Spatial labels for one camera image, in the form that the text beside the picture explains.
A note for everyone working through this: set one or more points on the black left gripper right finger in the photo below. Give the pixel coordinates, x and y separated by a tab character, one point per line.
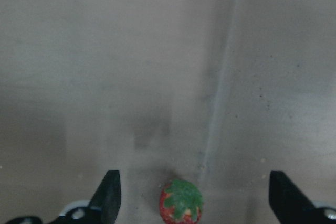
290	205

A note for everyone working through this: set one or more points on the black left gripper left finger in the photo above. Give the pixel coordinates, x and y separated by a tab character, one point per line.
103	207

